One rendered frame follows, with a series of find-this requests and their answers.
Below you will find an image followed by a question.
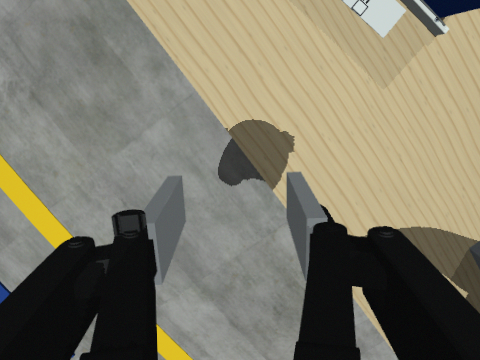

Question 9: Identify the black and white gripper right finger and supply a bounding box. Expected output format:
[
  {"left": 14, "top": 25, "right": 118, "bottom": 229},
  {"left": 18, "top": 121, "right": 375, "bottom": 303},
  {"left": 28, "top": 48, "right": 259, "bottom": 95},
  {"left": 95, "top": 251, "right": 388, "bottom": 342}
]
[{"left": 286, "top": 172, "right": 480, "bottom": 360}]

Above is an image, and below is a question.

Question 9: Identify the blue crate with dividers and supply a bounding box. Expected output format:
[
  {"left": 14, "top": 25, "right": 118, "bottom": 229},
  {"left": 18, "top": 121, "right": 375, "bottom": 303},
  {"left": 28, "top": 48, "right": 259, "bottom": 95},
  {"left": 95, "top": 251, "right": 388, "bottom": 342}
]
[{"left": 424, "top": 0, "right": 480, "bottom": 18}]

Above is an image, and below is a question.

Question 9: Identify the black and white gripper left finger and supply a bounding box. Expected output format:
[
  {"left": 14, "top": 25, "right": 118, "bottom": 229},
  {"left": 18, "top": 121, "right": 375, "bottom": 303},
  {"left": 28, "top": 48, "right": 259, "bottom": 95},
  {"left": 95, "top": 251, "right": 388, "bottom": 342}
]
[{"left": 0, "top": 176, "right": 186, "bottom": 360}]

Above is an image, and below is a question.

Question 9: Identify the white pick list paper strip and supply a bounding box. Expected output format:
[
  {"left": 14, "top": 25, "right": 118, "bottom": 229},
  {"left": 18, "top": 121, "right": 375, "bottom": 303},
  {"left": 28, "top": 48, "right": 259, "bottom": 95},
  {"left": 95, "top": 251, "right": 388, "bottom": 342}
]
[{"left": 342, "top": 0, "right": 406, "bottom": 38}]

